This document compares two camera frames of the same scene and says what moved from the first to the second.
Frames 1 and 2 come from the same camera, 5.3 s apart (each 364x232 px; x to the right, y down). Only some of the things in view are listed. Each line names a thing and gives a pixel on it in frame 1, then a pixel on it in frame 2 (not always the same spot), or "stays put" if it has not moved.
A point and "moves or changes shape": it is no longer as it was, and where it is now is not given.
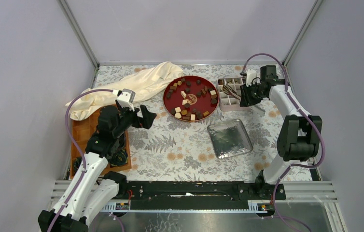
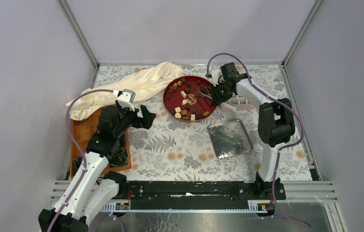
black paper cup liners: x=119 y=157 stays put
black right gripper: x=246 y=101 → x=217 y=99
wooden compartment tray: x=83 y=130 stays put
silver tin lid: x=229 y=138 stays put
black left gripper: x=146 y=122 stays put
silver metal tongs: x=228 y=90 moves or changes shape
